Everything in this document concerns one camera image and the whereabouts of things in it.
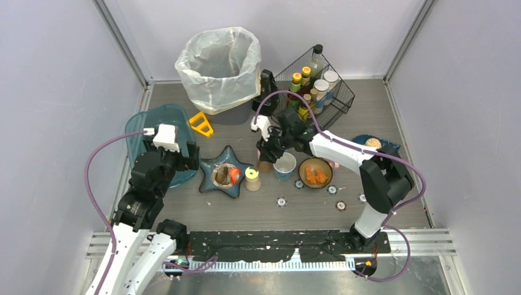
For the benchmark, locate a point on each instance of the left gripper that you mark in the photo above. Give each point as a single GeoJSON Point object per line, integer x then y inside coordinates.
{"type": "Point", "coordinates": [189, 155]}

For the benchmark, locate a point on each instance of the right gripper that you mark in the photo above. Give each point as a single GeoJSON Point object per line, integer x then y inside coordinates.
{"type": "Point", "coordinates": [270, 144]}

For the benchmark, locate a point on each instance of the pink cap spice jar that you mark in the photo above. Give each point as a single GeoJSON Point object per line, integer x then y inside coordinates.
{"type": "Point", "coordinates": [263, 166]}

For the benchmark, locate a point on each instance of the yellow cap spice jar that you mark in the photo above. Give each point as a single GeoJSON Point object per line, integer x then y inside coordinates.
{"type": "Point", "coordinates": [253, 182]}

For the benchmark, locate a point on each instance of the brown bowl with nuggets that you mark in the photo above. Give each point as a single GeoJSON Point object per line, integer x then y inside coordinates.
{"type": "Point", "coordinates": [315, 173]}

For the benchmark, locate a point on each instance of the small brown cap bottle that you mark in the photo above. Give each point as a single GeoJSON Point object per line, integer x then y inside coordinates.
{"type": "Point", "coordinates": [303, 110]}

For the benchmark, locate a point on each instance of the yellow cap sauce bottle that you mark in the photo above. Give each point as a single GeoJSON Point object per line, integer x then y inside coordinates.
{"type": "Point", "coordinates": [305, 80]}
{"type": "Point", "coordinates": [292, 100]}

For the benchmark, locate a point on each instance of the glass jar white beads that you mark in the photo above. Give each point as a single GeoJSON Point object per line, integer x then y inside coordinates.
{"type": "Point", "coordinates": [332, 78]}

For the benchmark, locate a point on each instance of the dark blue plate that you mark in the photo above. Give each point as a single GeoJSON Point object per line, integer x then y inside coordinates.
{"type": "Point", "coordinates": [361, 139]}

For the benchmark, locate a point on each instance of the small yellow oil bottle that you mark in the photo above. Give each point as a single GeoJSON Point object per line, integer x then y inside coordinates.
{"type": "Point", "coordinates": [313, 100]}

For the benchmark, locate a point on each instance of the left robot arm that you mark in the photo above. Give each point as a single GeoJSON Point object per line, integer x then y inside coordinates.
{"type": "Point", "coordinates": [121, 271]}

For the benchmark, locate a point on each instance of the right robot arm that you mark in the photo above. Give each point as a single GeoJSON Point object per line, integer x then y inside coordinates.
{"type": "Point", "coordinates": [385, 179]}

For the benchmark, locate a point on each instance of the blue floral mug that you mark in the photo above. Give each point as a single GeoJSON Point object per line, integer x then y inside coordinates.
{"type": "Point", "coordinates": [284, 166]}

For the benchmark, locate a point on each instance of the teal transparent plastic tub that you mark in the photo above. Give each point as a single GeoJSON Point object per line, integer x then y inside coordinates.
{"type": "Point", "coordinates": [172, 114]}

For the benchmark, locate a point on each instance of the yellow plastic holder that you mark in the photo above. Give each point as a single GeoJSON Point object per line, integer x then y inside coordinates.
{"type": "Point", "coordinates": [201, 124]}

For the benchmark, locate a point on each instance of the shrimp on plate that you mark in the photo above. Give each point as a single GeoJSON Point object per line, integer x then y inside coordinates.
{"type": "Point", "coordinates": [235, 176]}

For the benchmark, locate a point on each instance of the black device behind bin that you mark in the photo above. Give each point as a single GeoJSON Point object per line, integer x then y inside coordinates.
{"type": "Point", "coordinates": [268, 85]}

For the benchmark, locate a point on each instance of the grey trash bin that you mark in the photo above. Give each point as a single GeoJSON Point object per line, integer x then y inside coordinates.
{"type": "Point", "coordinates": [234, 116]}

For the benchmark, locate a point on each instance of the pink mug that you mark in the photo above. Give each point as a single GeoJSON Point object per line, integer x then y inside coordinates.
{"type": "Point", "coordinates": [332, 164]}

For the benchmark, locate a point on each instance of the red poker chip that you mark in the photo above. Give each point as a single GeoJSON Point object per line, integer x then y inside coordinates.
{"type": "Point", "coordinates": [340, 205]}

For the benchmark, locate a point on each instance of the white trash bag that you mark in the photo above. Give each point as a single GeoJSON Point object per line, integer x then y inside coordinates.
{"type": "Point", "coordinates": [220, 69]}

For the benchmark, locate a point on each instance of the black cap glass bottle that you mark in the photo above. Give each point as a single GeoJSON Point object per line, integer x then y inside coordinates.
{"type": "Point", "coordinates": [316, 63]}

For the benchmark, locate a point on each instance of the steamed bun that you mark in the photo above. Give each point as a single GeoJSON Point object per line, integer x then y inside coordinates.
{"type": "Point", "coordinates": [374, 143]}

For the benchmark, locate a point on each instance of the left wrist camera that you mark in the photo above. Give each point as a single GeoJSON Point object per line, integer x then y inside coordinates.
{"type": "Point", "coordinates": [164, 136]}

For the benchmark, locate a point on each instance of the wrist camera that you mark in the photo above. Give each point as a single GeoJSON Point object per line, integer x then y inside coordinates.
{"type": "Point", "coordinates": [261, 124]}
{"type": "Point", "coordinates": [164, 136]}

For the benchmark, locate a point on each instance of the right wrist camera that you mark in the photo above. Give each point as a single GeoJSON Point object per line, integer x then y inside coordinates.
{"type": "Point", "coordinates": [261, 124]}

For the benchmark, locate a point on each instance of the black wire rack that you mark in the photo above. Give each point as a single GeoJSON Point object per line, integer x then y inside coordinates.
{"type": "Point", "coordinates": [335, 105]}

